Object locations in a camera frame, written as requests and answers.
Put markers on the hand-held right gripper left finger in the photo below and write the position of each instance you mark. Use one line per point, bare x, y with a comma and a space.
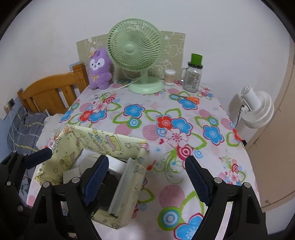
95, 182

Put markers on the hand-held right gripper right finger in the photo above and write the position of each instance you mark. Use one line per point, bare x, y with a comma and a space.
198, 182

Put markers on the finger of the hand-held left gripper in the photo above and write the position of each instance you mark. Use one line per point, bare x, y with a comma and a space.
36, 157
13, 196

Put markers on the black round sponge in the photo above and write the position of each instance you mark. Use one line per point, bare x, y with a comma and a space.
108, 189

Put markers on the white cube adapter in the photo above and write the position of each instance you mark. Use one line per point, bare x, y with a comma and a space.
87, 159

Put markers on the white long box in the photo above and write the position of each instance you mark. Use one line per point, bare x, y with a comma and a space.
122, 184

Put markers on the white round case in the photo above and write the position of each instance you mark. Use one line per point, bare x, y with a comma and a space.
117, 166

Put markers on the yellow fabric storage box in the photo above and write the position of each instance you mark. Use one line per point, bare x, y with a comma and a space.
96, 138

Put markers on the plaid bedding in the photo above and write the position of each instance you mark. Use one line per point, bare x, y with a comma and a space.
23, 129

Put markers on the white bedsheet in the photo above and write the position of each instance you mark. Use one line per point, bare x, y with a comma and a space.
49, 124

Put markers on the wooden chair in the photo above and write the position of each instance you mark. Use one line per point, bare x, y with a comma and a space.
50, 85

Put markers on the floral tablecloth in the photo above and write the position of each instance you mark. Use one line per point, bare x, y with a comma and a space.
161, 110

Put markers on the orange scissors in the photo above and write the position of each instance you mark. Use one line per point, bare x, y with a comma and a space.
193, 99

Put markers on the beige door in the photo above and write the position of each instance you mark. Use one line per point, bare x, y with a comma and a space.
276, 138

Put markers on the white standing fan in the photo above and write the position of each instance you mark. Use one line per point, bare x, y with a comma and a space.
260, 108

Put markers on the purple plush toy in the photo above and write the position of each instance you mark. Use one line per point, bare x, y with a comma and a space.
99, 73

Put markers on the glass mug with green lid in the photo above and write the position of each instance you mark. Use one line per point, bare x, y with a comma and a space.
192, 78

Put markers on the cotton swab jar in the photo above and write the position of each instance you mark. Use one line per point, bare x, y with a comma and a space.
169, 77

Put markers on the green desk fan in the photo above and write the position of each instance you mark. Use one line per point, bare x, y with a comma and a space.
130, 48

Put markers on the wall socket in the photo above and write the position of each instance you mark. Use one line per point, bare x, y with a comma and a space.
10, 102

